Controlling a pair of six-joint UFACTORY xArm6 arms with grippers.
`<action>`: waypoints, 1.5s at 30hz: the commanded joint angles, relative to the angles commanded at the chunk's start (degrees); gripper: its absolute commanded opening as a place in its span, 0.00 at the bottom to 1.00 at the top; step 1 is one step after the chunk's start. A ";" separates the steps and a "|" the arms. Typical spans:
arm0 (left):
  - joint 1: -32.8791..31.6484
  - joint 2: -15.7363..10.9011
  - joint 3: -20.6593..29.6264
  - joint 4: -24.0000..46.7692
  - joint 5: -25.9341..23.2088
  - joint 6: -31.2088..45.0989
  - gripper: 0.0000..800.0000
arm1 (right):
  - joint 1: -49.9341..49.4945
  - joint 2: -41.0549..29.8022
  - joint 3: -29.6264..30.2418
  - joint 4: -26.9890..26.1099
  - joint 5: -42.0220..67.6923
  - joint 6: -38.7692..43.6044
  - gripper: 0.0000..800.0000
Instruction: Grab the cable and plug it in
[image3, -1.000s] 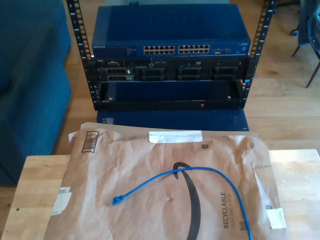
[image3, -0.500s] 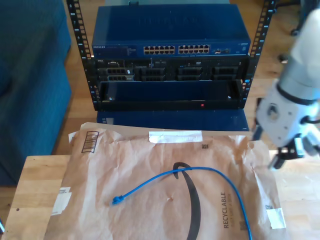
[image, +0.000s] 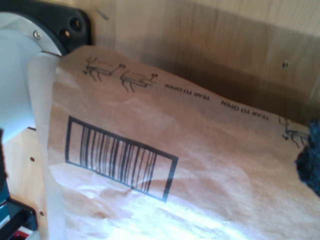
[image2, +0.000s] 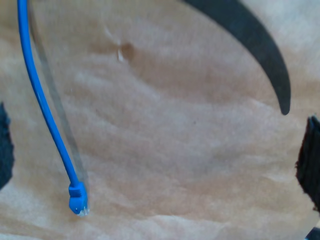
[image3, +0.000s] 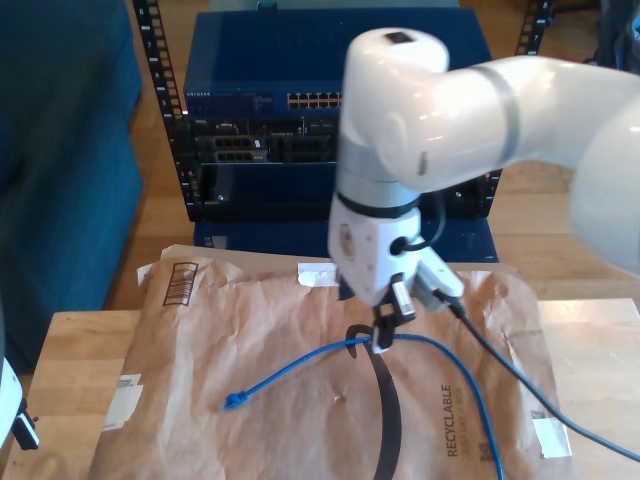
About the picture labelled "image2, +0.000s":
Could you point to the brown paper mailer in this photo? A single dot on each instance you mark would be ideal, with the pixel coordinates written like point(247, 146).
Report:
point(162, 125)

